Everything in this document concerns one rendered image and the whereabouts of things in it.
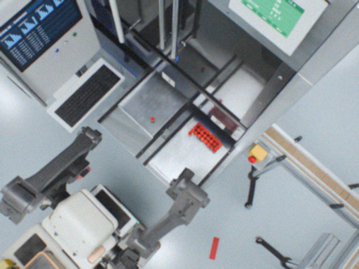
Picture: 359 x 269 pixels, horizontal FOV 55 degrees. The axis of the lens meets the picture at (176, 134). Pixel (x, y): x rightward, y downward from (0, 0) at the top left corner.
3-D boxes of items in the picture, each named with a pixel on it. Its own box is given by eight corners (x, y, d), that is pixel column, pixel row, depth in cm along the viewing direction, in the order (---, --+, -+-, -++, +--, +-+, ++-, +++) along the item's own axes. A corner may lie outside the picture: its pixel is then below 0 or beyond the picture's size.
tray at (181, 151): (192, 118, 186) (193, 116, 183) (228, 150, 183) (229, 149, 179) (149, 163, 179) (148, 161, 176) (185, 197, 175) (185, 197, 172)
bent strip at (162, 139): (166, 131, 184) (166, 128, 178) (170, 134, 184) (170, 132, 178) (147, 149, 181) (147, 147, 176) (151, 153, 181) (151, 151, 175)
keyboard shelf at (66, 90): (92, 50, 206) (91, 48, 204) (126, 79, 202) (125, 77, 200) (36, 102, 197) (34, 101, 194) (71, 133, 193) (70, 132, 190)
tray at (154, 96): (161, 65, 194) (161, 63, 191) (195, 95, 190) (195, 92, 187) (118, 107, 187) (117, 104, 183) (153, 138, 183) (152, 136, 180)
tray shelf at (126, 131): (155, 62, 197) (154, 60, 195) (247, 142, 186) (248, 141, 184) (94, 119, 187) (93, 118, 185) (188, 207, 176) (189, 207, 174)
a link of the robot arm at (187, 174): (169, 184, 148) (185, 196, 148) (185, 163, 150) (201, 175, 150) (166, 184, 159) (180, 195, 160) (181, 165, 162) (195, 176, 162)
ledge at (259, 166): (257, 136, 187) (258, 136, 185) (275, 152, 185) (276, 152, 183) (241, 155, 184) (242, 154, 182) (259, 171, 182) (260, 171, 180)
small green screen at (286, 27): (230, 4, 93) (248, -58, 73) (292, 54, 90) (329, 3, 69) (227, 7, 93) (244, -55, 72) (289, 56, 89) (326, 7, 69)
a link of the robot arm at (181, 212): (170, 204, 103) (196, 224, 103) (189, 174, 112) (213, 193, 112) (122, 246, 135) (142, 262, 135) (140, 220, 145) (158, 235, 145)
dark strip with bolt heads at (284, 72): (231, 133, 173) (283, 60, 96) (237, 139, 172) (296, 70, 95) (229, 135, 172) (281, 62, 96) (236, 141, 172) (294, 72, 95)
